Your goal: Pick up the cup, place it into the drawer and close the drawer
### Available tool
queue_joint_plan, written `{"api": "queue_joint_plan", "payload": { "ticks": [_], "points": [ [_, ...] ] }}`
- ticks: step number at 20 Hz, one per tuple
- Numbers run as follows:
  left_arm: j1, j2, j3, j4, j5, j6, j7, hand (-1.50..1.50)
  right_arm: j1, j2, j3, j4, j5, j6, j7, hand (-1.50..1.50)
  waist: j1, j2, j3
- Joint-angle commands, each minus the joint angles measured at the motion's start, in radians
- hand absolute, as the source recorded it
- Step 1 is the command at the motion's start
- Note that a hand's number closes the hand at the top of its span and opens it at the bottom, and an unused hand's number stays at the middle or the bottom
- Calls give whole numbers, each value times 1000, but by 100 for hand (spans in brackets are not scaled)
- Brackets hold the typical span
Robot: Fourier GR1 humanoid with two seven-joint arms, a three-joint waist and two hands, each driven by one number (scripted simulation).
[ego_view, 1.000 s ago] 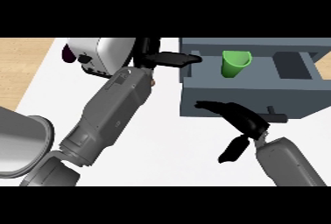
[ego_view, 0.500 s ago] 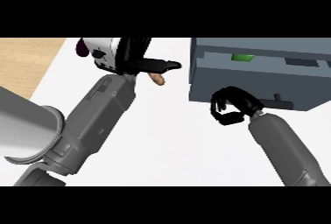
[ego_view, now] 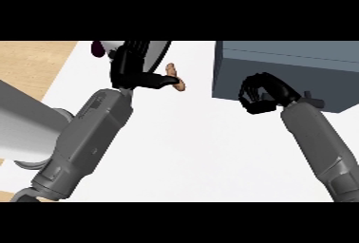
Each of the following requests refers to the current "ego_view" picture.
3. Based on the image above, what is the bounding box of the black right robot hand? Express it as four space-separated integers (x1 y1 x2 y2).
236 71 302 116

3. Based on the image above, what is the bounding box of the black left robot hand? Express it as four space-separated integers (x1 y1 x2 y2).
109 40 181 91

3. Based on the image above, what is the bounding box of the blue-grey drawer cabinet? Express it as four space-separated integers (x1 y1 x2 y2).
209 40 359 115

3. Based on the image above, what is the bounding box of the tan curved object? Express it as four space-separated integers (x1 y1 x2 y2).
163 62 187 93

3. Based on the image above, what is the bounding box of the dark purple object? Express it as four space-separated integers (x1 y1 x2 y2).
89 40 106 59

